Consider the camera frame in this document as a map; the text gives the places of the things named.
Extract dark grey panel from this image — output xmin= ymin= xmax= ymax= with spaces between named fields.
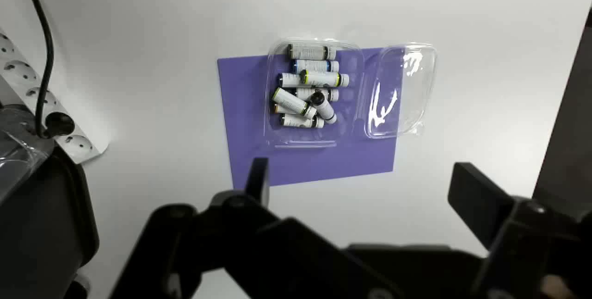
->
xmin=532 ymin=5 xmax=592 ymax=222

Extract white tube with grey cap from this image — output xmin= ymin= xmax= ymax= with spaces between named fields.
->
xmin=296 ymin=87 xmax=340 ymax=102

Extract black cable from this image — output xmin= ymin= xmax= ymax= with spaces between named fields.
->
xmin=17 ymin=0 xmax=76 ymax=140

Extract white tube with black top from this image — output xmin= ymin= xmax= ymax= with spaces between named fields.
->
xmin=309 ymin=91 xmax=338 ymax=125

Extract white tube with green band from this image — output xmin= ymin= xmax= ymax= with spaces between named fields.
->
xmin=271 ymin=87 xmax=318 ymax=119

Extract clear plastic container lid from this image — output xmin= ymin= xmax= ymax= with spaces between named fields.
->
xmin=363 ymin=43 xmax=438 ymax=140

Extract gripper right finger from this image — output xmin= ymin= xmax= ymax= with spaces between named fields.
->
xmin=447 ymin=162 xmax=592 ymax=299

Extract purple sheet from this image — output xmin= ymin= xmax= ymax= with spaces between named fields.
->
xmin=217 ymin=47 xmax=404 ymax=190

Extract white power strip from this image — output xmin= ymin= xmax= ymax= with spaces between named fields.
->
xmin=0 ymin=30 xmax=110 ymax=165

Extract white tube with blue band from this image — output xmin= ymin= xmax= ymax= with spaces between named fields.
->
xmin=291 ymin=59 xmax=340 ymax=74

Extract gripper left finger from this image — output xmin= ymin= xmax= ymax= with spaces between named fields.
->
xmin=109 ymin=157 xmax=403 ymax=299

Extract white tube with yellow band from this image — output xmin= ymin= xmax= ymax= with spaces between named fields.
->
xmin=300 ymin=69 xmax=350 ymax=88

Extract black device housing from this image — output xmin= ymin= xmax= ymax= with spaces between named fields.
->
xmin=0 ymin=104 xmax=100 ymax=299

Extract white tube with dark cap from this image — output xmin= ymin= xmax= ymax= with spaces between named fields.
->
xmin=287 ymin=43 xmax=337 ymax=61

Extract clear plastic container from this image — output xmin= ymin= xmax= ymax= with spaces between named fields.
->
xmin=263 ymin=37 xmax=367 ymax=149

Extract white tube with black cap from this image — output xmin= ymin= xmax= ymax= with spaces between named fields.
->
xmin=277 ymin=73 xmax=306 ymax=88

